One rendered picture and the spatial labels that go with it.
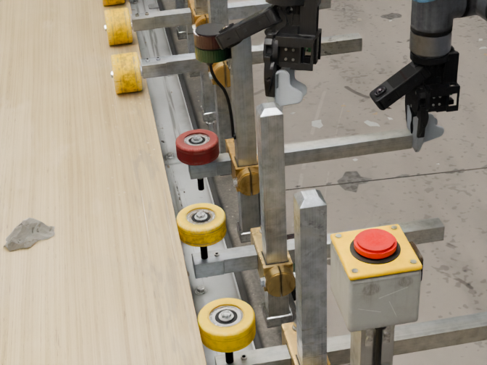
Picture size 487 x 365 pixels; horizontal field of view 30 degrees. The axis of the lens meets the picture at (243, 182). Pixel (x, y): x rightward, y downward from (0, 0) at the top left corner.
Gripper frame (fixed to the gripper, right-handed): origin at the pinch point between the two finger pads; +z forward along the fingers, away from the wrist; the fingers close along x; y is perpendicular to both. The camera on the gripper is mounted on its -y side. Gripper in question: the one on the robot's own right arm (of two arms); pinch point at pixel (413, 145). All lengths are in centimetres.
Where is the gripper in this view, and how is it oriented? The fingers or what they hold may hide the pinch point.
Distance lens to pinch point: 181.3
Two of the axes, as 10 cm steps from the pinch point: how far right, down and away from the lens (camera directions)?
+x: -1.8, -5.2, 8.3
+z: 0.5, 8.4, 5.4
